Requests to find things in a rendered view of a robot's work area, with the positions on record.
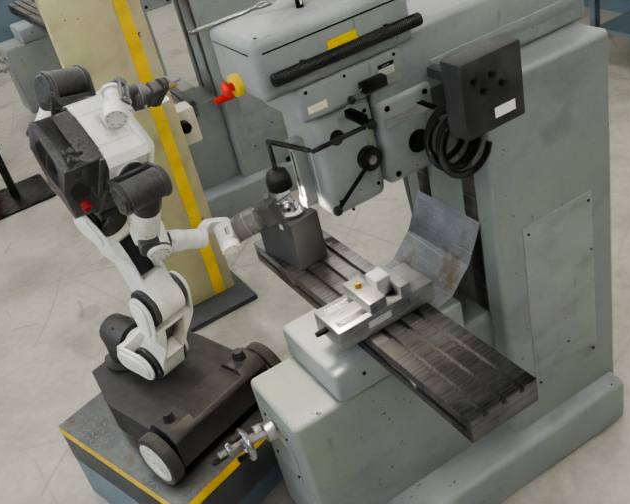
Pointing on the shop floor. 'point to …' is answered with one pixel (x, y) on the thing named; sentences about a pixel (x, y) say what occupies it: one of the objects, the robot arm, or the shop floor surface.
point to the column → (543, 218)
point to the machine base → (520, 450)
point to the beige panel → (172, 207)
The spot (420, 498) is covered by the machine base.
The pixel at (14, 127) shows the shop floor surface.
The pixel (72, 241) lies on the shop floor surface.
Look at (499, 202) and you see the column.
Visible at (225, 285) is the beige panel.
